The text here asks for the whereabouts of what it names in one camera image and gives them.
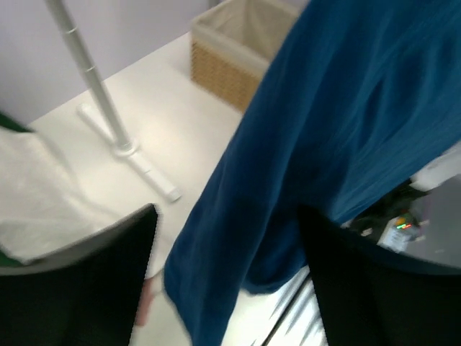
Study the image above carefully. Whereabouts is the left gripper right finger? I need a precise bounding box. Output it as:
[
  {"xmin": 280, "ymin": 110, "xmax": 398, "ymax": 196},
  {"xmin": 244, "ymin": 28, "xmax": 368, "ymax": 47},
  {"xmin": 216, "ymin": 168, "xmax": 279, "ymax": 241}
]
[{"xmin": 297, "ymin": 206, "xmax": 460, "ymax": 346}]

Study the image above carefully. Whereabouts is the metal clothes rack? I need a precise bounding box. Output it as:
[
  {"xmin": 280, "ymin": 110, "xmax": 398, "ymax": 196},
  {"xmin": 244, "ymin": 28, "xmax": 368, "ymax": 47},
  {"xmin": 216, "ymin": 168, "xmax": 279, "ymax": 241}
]
[{"xmin": 45, "ymin": 0, "xmax": 182, "ymax": 203}]

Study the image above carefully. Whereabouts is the blue t shirt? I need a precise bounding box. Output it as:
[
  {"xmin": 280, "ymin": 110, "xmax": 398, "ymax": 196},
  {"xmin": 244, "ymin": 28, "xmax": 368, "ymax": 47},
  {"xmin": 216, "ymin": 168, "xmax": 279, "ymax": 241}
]
[{"xmin": 164, "ymin": 1, "xmax": 460, "ymax": 345}]

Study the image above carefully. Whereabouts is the wicker basket with liner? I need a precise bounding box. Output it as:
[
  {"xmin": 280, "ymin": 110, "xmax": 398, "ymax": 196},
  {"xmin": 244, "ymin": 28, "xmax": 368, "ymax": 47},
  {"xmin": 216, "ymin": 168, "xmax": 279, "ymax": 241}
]
[{"xmin": 190, "ymin": 1, "xmax": 300, "ymax": 112}]

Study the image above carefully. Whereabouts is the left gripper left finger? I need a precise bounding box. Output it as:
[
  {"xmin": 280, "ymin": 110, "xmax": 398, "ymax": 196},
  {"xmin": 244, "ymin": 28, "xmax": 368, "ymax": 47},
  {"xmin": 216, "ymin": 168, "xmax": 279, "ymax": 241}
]
[{"xmin": 1, "ymin": 204, "xmax": 158, "ymax": 346}]

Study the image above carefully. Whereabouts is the green and white shirt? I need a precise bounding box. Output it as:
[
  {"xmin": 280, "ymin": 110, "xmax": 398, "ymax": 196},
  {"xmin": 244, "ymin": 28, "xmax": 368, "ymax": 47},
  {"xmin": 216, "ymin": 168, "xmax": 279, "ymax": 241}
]
[{"xmin": 1, "ymin": 115, "xmax": 120, "ymax": 266}]

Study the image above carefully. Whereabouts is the aluminium mounting rail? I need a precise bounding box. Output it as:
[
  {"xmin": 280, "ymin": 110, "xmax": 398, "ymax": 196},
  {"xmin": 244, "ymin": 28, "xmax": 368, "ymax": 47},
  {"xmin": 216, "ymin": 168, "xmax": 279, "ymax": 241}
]
[{"xmin": 248, "ymin": 268, "xmax": 331, "ymax": 346}]

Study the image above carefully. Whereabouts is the pink shirt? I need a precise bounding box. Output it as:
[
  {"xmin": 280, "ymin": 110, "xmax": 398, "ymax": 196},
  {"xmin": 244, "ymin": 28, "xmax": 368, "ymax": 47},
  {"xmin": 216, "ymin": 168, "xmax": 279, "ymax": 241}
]
[{"xmin": 136, "ymin": 278, "xmax": 154, "ymax": 327}]

